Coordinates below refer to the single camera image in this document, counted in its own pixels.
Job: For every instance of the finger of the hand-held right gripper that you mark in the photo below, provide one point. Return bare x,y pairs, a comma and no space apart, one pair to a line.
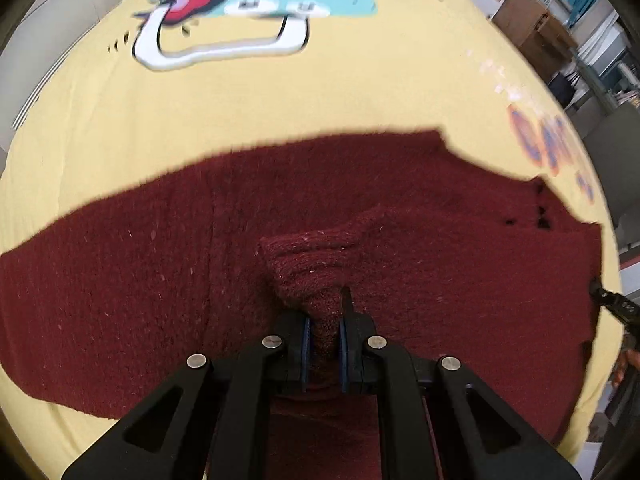
613,303

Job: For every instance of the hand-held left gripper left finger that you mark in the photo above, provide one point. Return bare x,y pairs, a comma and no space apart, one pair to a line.
304,346

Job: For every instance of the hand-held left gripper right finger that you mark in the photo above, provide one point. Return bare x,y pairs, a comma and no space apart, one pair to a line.
344,351

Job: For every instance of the maroon knitted sweater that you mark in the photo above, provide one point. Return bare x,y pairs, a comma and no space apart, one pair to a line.
150,285

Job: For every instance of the yellow printed blanket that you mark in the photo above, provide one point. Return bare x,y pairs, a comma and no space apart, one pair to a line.
350,95

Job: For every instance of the brown wooden cabinet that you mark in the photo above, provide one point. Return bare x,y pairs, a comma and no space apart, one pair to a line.
530,20

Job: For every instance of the white panelled door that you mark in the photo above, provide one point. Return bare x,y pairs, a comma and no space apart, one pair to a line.
45,35

